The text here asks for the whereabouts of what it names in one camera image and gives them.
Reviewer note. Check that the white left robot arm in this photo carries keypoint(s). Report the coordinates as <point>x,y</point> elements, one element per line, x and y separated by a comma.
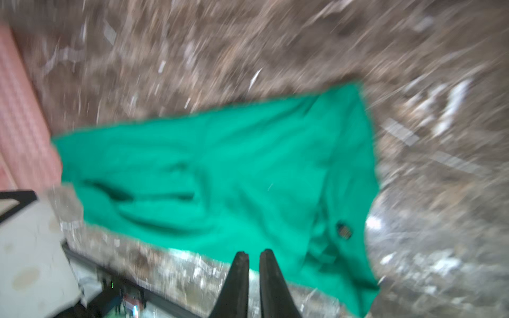
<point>36,276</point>

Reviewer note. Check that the pink plastic basket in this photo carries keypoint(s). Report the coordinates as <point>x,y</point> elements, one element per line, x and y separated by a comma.
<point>28,158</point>

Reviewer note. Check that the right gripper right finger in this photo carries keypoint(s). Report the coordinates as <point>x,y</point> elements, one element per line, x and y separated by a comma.
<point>275,296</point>

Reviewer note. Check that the green t-shirt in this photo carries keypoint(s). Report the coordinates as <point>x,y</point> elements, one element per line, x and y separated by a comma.
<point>295,175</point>

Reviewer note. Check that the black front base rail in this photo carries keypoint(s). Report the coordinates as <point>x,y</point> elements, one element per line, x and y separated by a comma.
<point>124,284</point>

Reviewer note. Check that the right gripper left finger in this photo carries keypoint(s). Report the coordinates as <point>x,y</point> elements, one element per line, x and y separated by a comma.
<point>233,299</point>

